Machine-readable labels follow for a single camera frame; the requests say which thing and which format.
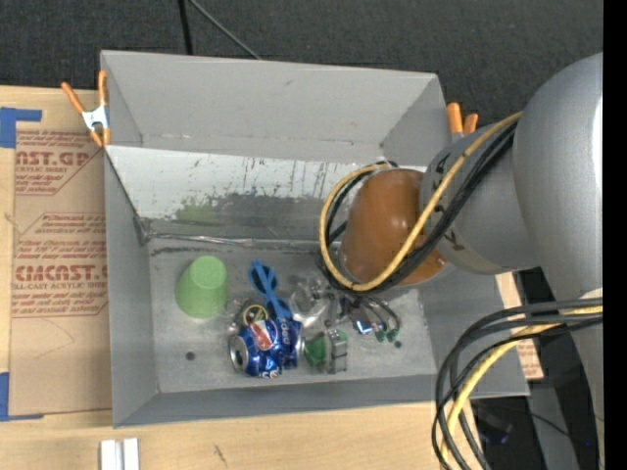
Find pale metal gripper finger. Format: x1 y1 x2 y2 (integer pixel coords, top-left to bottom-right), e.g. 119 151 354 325
292 285 335 331
324 329 350 374

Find small green block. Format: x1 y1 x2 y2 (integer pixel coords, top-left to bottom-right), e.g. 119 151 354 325
303 335 328 367

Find blue sunglasses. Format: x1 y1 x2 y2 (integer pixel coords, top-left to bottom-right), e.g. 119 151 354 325
248 258 296 323

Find crushed blue drink can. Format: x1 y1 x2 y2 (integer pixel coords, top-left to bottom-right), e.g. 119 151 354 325
226 314 306 379

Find green plastic cup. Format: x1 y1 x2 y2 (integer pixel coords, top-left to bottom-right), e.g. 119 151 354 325
174 255 230 319

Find grey metal bin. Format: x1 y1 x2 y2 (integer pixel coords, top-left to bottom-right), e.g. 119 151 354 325
99 49 531 429

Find brown cardboard board red print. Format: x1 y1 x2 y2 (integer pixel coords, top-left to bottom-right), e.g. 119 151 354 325
0 84 546 423

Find small yellow ring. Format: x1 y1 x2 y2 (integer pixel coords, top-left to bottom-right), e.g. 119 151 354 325
241 304 269 327

